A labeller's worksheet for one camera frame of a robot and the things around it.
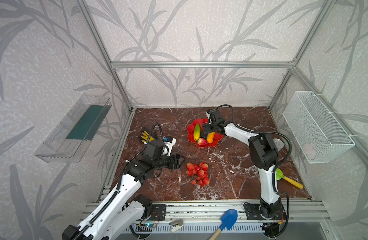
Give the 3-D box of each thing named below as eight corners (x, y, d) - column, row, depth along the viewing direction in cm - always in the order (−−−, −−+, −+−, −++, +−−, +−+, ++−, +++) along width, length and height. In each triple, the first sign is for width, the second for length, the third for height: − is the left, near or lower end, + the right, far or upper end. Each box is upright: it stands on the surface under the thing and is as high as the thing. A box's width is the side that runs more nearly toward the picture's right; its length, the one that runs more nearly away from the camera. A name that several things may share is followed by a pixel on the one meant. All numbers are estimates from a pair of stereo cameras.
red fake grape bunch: (186, 185, 84) (185, 181, 78) (187, 167, 91) (186, 161, 85) (208, 185, 84) (209, 181, 78) (207, 167, 91) (208, 161, 85)
